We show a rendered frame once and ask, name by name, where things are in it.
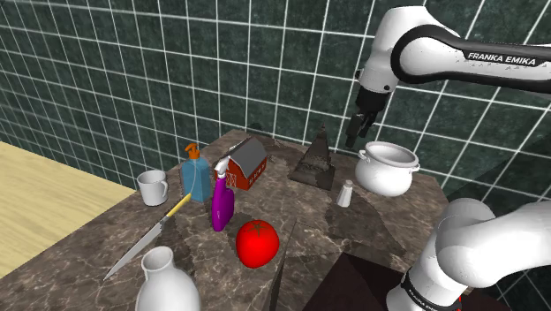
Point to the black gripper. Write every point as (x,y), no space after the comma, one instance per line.
(371,101)

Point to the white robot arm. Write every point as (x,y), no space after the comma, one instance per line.
(473,245)

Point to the dark pyramid figure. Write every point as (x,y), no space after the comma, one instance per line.
(315,161)

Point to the white salt shaker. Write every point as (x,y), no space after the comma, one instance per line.
(345,193)

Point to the red barn toy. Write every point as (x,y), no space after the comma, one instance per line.
(245,166)

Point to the red tomato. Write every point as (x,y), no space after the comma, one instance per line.
(257,243)

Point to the purple spray bottle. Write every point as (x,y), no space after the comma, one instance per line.
(222,206)

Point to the dark red robot stand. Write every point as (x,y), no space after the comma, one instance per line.
(357,284)

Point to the blue soap dispenser orange pump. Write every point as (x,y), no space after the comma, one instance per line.
(196,179)

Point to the white mug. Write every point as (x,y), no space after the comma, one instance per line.
(151,188)

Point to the white vase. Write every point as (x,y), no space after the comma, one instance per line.
(165,286)

